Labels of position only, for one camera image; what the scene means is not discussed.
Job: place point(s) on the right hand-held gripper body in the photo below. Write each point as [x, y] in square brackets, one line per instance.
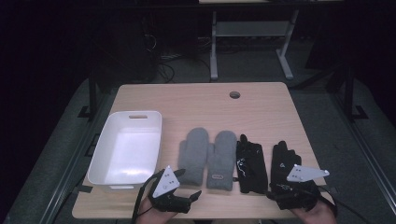
[299, 193]

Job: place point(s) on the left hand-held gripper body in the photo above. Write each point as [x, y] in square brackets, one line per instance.
[166, 185]

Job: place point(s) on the plain grey mitten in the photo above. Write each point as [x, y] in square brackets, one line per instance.
[193, 152]

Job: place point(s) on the grey mitten with label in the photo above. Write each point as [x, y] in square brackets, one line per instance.
[222, 155]

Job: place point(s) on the white plastic storage bin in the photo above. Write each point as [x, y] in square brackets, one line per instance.
[130, 149]

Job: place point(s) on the person's right hand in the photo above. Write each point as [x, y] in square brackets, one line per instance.
[316, 215]

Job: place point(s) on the person's left hand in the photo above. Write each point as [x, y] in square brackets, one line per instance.
[155, 214]

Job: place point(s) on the black glove with small logo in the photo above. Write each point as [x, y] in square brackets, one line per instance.
[281, 158]

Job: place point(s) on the black glove with shiny marks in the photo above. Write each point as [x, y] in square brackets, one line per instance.
[252, 161]

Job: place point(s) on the black metal stand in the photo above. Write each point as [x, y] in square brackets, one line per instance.
[92, 93]
[349, 93]

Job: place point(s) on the grey floor rail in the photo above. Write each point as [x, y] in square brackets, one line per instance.
[364, 149]
[74, 155]

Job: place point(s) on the grey metal desk frame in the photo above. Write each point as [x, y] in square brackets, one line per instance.
[250, 29]

